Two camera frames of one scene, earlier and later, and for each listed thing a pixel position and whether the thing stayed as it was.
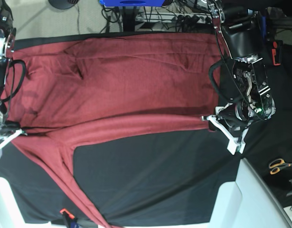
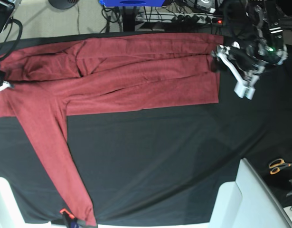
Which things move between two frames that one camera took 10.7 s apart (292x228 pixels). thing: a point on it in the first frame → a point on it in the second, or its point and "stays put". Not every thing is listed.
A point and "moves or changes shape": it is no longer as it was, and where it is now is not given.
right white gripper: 234,144 → 247,88
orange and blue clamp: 69,218 stays put
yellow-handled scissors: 276,165 stays put
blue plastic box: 132,3 stays put
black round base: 62,4 stays put
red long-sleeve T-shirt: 60,95 moves or changes shape
